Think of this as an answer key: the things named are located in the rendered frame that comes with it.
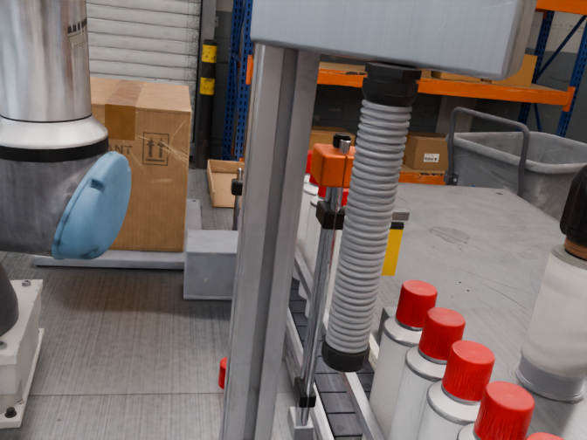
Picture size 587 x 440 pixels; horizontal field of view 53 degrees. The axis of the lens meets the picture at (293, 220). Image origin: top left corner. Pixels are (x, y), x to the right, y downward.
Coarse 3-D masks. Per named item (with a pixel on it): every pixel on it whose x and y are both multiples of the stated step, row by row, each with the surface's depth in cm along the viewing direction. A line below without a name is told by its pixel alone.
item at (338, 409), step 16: (288, 304) 92; (304, 304) 92; (304, 320) 87; (304, 336) 83; (320, 352) 79; (320, 368) 76; (368, 368) 77; (320, 384) 73; (336, 384) 73; (368, 384) 74; (336, 400) 70; (368, 400) 71; (336, 416) 67; (352, 416) 67; (336, 432) 65; (352, 432) 65
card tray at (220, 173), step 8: (208, 160) 169; (216, 160) 170; (208, 168) 164; (216, 168) 170; (224, 168) 171; (232, 168) 171; (208, 176) 163; (216, 176) 167; (224, 176) 168; (232, 176) 168; (216, 184) 160; (224, 184) 161; (216, 192) 153; (224, 192) 154; (216, 200) 147; (224, 200) 148; (232, 200) 149; (240, 200) 150; (232, 208) 144
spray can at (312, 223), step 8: (320, 192) 87; (312, 200) 88; (312, 208) 88; (312, 216) 88; (312, 224) 88; (312, 232) 89; (312, 240) 89; (304, 248) 91; (312, 248) 89; (304, 256) 91; (312, 256) 90; (304, 296) 92
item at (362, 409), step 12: (300, 264) 86; (300, 276) 84; (324, 324) 70; (348, 384) 60; (360, 384) 60; (360, 396) 58; (360, 408) 56; (360, 420) 56; (372, 420) 55; (372, 432) 53
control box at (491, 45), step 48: (288, 0) 38; (336, 0) 36; (384, 0) 35; (432, 0) 34; (480, 0) 33; (528, 0) 34; (288, 48) 39; (336, 48) 37; (384, 48) 36; (432, 48) 35; (480, 48) 34
